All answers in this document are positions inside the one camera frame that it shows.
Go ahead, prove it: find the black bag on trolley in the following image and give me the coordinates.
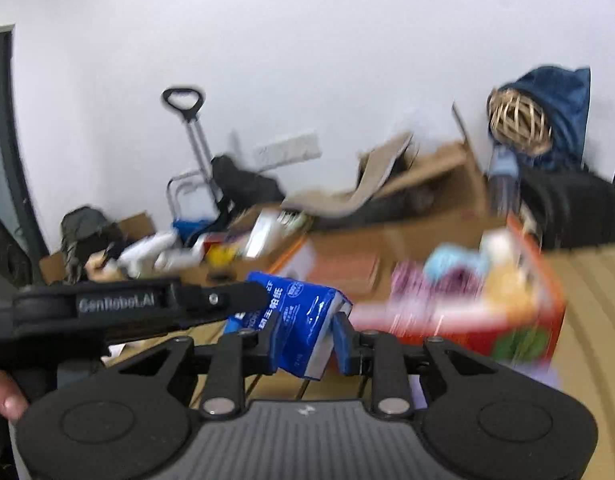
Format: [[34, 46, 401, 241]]
[[211, 155, 286, 212]]

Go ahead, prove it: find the person's left hand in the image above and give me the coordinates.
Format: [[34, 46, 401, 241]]
[[0, 370, 28, 422]]

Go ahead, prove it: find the small brown cardboard box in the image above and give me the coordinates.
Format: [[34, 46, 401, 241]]
[[178, 204, 313, 286]]

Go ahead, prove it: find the white wall socket strip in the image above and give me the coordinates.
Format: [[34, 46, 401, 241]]
[[252, 131, 321, 170]]

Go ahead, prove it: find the dark blue velvet cushion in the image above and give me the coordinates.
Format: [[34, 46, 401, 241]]
[[497, 65, 592, 171]]

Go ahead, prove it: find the large brown cardboard box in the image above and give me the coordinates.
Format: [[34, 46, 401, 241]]
[[280, 105, 487, 232]]

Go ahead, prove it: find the pink satin scrunchie cloth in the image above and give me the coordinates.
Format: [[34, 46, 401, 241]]
[[390, 261, 484, 307]]

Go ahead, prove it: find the dark green backpack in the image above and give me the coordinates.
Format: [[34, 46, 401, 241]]
[[61, 206, 125, 284]]

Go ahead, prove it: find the woven rattan ball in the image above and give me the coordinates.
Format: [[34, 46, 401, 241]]
[[487, 88, 553, 157]]

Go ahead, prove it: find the light blue plush toy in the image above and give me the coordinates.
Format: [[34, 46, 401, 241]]
[[423, 244, 490, 281]]

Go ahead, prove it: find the black suitcase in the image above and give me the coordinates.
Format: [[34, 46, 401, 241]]
[[520, 165, 615, 250]]

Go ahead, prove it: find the red cardboard box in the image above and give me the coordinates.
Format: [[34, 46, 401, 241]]
[[269, 214, 565, 364]]

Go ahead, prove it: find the blue tissue pack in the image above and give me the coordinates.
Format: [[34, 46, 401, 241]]
[[225, 272, 352, 380]]

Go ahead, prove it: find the blue water bottle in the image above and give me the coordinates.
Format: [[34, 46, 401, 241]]
[[487, 145, 521, 217]]

